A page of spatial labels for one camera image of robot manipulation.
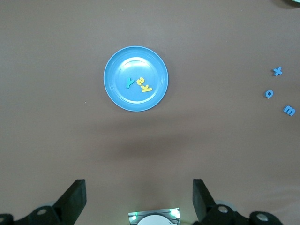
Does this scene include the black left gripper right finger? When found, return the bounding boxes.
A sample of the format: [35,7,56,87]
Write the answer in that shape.
[192,179,254,225]

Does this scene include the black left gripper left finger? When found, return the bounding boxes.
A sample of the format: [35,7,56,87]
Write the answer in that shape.
[14,179,87,225]

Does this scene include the brown table cover sheet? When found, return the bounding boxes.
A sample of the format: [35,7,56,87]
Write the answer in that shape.
[0,0,300,225]

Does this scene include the blue plate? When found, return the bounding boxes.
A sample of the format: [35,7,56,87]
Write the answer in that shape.
[103,45,169,113]

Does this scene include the blue letter m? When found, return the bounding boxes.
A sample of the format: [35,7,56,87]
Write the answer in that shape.
[282,105,296,117]

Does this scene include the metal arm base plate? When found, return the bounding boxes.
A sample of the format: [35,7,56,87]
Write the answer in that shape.
[128,207,181,225]

